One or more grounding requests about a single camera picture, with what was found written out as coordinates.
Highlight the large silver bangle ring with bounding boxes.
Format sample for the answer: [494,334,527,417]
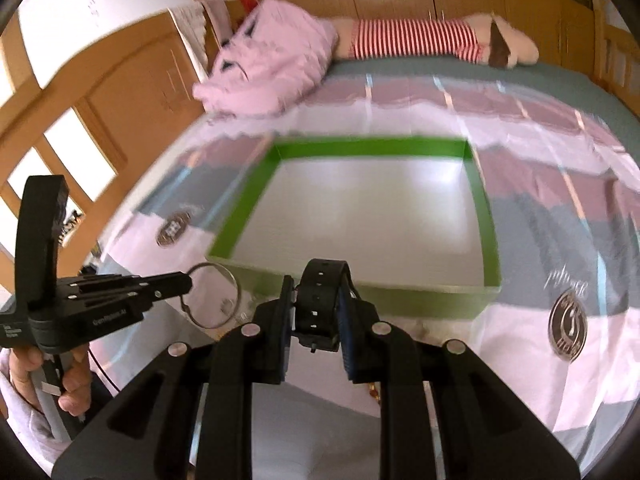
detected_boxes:
[180,261,242,331]

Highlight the black wrist watch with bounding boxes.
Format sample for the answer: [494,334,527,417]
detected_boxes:
[293,259,360,353]

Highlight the person's left hand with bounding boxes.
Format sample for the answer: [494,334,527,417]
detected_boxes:
[8,343,94,418]

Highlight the white sleeve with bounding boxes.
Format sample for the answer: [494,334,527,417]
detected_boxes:
[1,349,68,477]

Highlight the green cardboard box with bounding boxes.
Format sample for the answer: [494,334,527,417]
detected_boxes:
[208,136,501,318]

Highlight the wooden door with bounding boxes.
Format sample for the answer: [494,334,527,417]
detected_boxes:
[1,12,203,275]

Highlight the patchwork bed sheet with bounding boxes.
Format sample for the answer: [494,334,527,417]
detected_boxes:
[93,60,639,471]

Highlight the pink crumpled quilt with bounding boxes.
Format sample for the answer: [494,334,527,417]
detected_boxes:
[192,0,338,116]

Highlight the grey hanging towel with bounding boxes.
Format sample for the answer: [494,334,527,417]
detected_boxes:
[168,0,233,82]

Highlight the striped plush toy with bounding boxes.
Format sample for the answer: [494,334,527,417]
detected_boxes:
[331,13,539,70]

